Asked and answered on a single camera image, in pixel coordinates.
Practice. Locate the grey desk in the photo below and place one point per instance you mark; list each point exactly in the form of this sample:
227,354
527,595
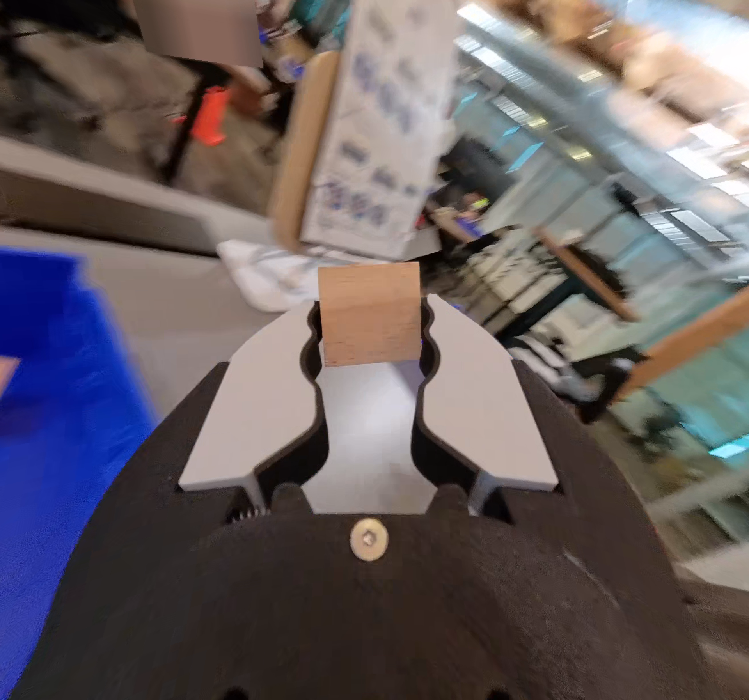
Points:
175,302

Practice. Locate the blue plastic bin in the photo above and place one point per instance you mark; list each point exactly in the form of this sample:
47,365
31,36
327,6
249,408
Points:
58,477

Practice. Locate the white document stand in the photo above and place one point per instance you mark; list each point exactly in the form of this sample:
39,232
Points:
263,279

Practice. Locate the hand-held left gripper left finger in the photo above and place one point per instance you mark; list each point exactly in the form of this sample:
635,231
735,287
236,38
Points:
251,413

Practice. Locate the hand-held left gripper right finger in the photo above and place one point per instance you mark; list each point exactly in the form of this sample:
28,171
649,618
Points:
485,413

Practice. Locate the wooden cube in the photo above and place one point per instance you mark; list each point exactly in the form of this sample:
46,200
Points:
368,314
8,377

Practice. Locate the instruction sheet on clipboard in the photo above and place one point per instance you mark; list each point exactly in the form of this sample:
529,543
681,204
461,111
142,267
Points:
304,156

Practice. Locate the orange traffic cone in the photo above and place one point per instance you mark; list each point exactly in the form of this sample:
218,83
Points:
209,118

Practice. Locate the printed instruction sheet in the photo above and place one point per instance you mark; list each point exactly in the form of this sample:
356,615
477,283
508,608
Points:
386,97

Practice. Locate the wooden top table black base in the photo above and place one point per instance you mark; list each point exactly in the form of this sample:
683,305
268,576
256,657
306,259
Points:
585,279

